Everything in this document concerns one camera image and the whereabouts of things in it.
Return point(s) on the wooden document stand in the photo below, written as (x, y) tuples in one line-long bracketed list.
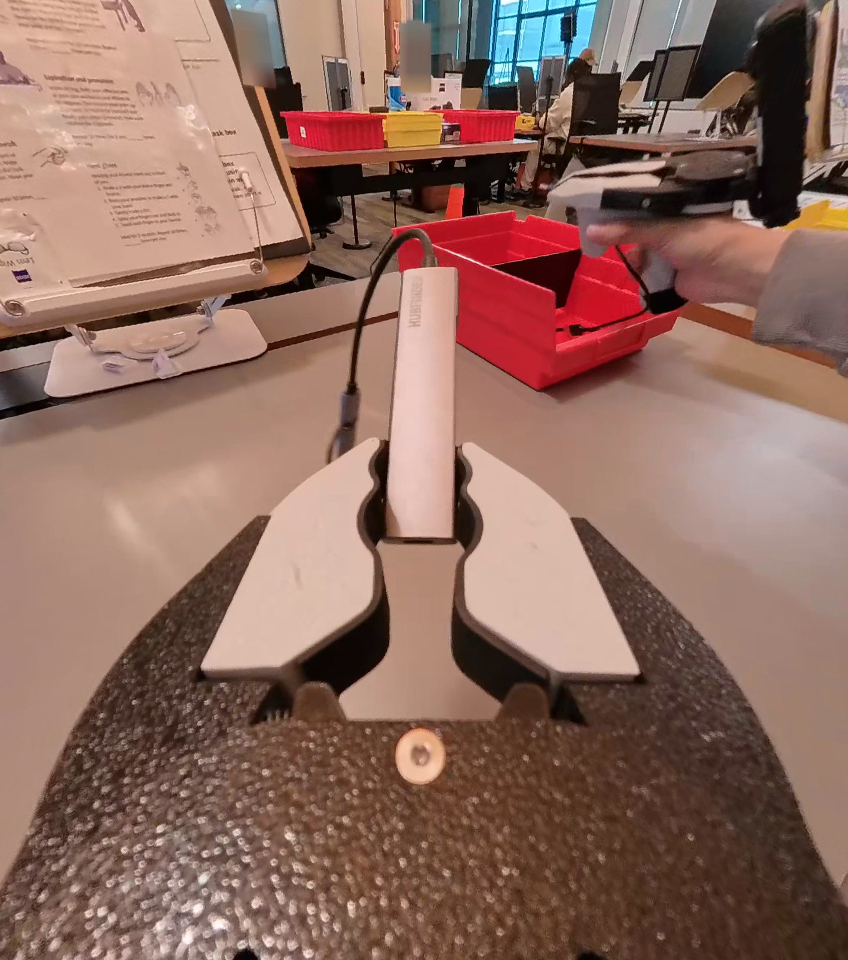
[(153, 352)]

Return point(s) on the red plastic bin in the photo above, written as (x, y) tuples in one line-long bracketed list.
[(506, 330)]

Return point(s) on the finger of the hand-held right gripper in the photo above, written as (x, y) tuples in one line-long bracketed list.
[(611, 178), (577, 206)]

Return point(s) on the grey desk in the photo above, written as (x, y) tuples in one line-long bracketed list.
[(168, 510)]

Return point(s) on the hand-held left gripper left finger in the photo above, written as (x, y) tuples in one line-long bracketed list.
[(296, 585)]

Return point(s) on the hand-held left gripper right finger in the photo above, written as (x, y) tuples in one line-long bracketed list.
[(544, 585)]

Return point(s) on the silver USB hub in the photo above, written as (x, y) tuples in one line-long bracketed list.
[(424, 390)]

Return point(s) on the black bin divider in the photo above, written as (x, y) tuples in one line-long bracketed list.
[(536, 274)]

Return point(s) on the person's right forearm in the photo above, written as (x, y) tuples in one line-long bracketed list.
[(836, 300)]

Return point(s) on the orange traffic cone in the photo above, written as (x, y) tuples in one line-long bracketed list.
[(455, 202)]

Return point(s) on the wooden table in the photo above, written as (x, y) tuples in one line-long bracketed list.
[(394, 155)]

